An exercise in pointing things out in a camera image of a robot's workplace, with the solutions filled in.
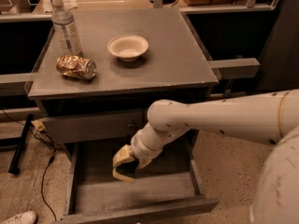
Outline crushed gold soda can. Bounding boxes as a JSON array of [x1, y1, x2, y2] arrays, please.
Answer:
[[56, 55, 96, 80]]

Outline white crumpled cloth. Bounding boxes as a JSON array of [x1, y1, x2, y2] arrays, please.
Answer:
[[42, 0, 78, 12]]

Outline white sneaker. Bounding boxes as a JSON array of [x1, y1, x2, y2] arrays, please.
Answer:
[[1, 211, 37, 224]]

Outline closed grey top drawer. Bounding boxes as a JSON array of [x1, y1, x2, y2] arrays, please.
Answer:
[[42, 109, 147, 144]]

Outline black floor cable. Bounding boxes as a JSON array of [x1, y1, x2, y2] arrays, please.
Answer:
[[0, 109, 64, 221]]

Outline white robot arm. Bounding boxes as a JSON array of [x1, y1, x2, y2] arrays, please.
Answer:
[[112, 90, 299, 224]]

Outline white paper bowl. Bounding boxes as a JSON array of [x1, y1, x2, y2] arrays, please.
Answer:
[[107, 35, 149, 62]]

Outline grey horizontal rail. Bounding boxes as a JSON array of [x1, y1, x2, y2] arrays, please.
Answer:
[[208, 58, 261, 79]]

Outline clear plastic water bottle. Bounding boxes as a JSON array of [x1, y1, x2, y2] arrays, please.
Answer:
[[51, 6, 82, 56]]

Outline round metal drawer knob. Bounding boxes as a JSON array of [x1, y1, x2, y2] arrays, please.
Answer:
[[127, 120, 135, 129]]

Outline open grey middle drawer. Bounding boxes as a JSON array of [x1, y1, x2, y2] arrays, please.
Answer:
[[57, 132, 218, 224]]

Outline black metal floor bar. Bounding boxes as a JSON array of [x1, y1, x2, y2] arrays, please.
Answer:
[[8, 114, 34, 175]]

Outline green and yellow sponge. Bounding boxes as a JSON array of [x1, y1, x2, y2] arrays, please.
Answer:
[[112, 161, 139, 183]]

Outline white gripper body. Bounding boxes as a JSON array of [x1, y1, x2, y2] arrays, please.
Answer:
[[131, 131, 162, 161]]

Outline grey wooden drawer cabinet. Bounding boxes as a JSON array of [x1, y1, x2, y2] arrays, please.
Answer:
[[24, 7, 222, 224]]

